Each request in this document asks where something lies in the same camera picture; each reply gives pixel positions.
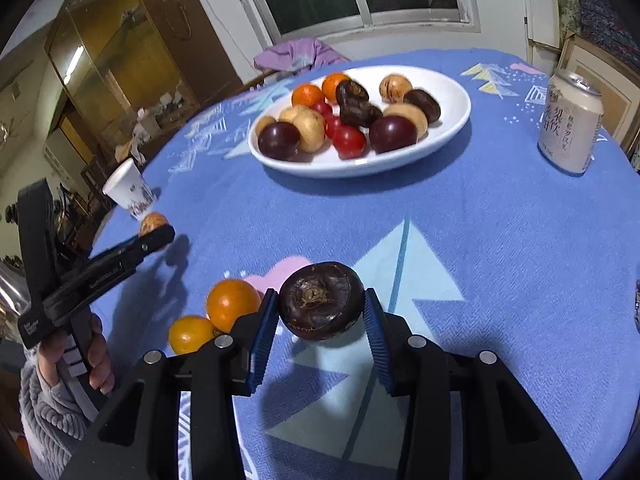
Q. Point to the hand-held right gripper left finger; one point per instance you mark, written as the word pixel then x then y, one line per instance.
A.
pixel 262 340

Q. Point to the wooden cabinet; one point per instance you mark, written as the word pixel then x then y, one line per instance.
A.
pixel 125 45

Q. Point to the person's left forearm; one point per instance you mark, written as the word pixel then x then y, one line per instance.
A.
pixel 45 420

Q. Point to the red tomato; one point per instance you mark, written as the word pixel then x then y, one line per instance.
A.
pixel 350 141
pixel 322 107
pixel 332 126

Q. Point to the blue printed tablecloth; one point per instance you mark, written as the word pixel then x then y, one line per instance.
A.
pixel 475 240

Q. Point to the tan loquat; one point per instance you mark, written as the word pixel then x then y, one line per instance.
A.
pixel 289 112
pixel 395 87
pixel 264 125
pixel 407 114
pixel 152 221
pixel 309 131

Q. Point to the white plate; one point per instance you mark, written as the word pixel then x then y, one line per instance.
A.
pixel 450 95

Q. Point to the stack of patterned boxes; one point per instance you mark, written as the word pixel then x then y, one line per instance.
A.
pixel 600 5

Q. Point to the wooden chair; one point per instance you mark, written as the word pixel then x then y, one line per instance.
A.
pixel 260 80

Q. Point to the white beverage can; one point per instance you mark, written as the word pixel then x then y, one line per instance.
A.
pixel 570 125

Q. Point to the purple cloth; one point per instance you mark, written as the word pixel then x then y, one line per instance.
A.
pixel 295 52

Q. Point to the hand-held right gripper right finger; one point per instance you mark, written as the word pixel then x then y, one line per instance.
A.
pixel 377 340

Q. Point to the dark purple plum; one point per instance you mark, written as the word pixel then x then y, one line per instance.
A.
pixel 393 134
pixel 280 141

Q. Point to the orange mandarin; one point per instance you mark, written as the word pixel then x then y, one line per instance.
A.
pixel 307 96
pixel 335 85

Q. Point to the dark brown water chestnut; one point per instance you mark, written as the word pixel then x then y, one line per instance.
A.
pixel 360 114
pixel 423 105
pixel 351 94
pixel 320 305

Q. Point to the orange tomato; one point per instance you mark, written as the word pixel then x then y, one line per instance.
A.
pixel 192 334
pixel 232 305

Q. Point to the white printed paper cup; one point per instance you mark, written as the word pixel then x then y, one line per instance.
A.
pixel 130 192

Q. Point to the person's left hand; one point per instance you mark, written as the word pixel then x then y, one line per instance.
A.
pixel 102 360

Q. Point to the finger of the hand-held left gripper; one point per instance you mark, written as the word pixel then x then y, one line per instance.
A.
pixel 140 247

